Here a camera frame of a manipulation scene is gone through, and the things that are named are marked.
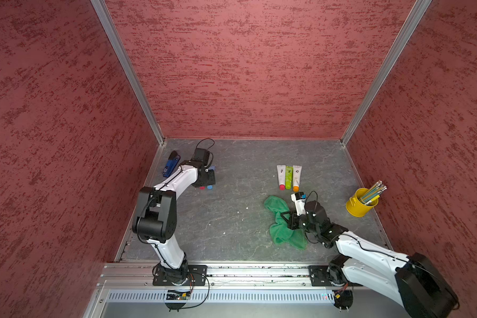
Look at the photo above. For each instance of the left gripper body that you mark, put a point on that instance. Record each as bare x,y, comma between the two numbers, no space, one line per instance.
209,179

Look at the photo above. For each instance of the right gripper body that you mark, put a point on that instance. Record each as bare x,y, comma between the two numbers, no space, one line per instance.
306,225

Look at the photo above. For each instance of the green microfiber cloth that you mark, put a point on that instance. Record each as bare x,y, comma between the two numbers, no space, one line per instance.
279,231

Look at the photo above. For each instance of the white tube pink cap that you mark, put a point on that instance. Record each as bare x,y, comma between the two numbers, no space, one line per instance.
281,173

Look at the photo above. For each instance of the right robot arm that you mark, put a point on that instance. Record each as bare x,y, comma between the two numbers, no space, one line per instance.
412,281

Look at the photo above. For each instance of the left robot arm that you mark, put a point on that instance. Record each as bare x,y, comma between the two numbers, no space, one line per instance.
156,217

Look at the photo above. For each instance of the white tube orange cap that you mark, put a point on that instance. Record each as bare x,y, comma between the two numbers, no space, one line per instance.
296,178

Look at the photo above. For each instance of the lime green toothpaste tube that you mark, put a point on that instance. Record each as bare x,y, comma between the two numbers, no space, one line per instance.
289,177

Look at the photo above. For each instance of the blue stapler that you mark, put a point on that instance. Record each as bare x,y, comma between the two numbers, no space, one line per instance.
171,164

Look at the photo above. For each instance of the yellow cup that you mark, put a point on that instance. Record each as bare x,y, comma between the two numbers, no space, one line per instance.
356,208

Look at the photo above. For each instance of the pencils in cup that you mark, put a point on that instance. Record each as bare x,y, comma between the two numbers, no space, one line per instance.
373,193

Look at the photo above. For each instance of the left corner aluminium profile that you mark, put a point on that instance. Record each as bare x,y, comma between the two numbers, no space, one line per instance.
109,27

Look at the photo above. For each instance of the corner aluminium profile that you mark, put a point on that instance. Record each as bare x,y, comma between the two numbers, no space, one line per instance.
407,29
109,27

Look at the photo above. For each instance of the right corner aluminium profile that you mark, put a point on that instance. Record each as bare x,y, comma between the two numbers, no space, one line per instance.
407,29

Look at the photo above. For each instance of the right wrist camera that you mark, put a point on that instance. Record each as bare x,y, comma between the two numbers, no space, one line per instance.
299,199

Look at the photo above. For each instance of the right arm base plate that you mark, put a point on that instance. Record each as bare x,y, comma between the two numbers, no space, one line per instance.
328,276

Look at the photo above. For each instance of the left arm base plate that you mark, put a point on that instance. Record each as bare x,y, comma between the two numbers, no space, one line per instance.
191,275

